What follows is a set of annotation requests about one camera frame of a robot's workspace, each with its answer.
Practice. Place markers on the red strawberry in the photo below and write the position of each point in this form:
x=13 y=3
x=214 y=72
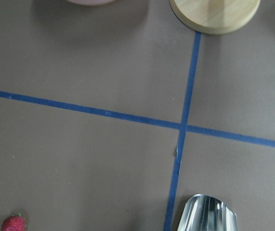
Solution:
x=14 y=223

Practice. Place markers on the metal ice scoop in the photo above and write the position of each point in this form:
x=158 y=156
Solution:
x=206 y=213

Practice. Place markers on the pink bowl with ice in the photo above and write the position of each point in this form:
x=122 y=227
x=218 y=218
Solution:
x=91 y=2

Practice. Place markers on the wooden stand round base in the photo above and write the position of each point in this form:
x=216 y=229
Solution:
x=215 y=17

